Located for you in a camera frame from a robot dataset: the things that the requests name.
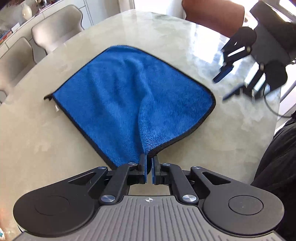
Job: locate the white sideboard cabinet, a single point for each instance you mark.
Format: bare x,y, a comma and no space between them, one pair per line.
81,11

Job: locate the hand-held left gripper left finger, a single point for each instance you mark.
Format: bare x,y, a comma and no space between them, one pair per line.
145,172

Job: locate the person's dark clothing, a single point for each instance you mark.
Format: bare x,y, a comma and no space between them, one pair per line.
279,185

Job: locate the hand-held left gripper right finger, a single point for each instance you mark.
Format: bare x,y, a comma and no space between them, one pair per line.
153,173

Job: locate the grey and blue towel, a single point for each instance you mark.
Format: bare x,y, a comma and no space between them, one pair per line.
129,97

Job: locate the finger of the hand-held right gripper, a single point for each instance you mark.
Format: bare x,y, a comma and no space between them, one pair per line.
223,73
251,87

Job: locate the white vase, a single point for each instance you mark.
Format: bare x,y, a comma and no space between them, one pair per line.
26,11

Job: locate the beige dining chair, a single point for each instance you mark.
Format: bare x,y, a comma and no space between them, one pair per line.
55,30
13,62

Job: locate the brown leather chair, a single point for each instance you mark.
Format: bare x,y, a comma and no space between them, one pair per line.
212,16

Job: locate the stack of books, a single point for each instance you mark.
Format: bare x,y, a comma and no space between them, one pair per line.
4,36

